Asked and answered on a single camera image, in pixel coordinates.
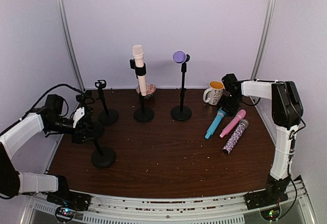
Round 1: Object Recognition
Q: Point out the blue microphone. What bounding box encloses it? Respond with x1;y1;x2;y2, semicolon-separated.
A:
204;108;226;139

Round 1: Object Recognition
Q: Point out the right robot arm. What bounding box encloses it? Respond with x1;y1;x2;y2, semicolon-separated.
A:
218;73;303;209

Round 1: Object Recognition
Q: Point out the black stand of blue microphone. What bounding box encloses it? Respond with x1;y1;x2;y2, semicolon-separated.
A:
91;138;116;168

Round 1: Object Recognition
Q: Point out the aluminium right rear frame post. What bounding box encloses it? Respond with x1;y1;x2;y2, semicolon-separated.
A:
251;0;277;80

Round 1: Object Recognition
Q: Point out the cream white microphone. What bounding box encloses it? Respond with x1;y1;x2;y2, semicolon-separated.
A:
132;44;147;96

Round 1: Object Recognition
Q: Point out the black clamp microphone stand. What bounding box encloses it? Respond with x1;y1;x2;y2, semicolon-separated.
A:
95;80;119;126

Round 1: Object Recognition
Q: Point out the white floral mug yellow inside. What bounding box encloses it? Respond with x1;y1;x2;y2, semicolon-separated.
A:
202;81;224;106

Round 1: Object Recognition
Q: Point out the black stand of purple microphone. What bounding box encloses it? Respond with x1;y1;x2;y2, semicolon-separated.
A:
171;54;192;121

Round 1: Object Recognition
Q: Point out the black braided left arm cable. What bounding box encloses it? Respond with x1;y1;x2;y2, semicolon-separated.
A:
19;83;82;122

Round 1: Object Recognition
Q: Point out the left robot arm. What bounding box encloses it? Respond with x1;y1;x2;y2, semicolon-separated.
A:
1;94;95;206

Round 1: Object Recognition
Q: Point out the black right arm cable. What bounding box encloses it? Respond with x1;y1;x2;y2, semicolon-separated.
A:
240;96;307;221

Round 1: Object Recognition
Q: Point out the aluminium left rear frame post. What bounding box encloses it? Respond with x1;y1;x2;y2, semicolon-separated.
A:
57;0;85;91

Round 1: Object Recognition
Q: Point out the black stand of cream microphone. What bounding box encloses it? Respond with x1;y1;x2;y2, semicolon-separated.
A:
130;59;154;122

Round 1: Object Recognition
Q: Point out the glitter purple silver microphone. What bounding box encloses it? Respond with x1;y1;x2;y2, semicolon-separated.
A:
222;119;249;155

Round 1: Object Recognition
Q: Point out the aluminium frame post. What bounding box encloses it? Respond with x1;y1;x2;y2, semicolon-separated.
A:
57;0;85;91
251;0;277;80

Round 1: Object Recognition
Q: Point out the black stand of glitter microphone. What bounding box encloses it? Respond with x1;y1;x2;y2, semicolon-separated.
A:
75;91;105;138

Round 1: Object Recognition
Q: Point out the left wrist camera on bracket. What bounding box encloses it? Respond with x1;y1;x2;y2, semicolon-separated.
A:
73;106;93;129

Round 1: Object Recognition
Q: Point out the pink microphone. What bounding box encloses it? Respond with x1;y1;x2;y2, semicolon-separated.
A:
219;109;246;138

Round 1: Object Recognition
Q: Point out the red patterned ceramic bowl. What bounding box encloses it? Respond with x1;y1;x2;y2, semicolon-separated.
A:
144;83;156;99

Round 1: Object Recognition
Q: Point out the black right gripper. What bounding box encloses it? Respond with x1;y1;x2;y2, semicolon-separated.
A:
217;93;242;116

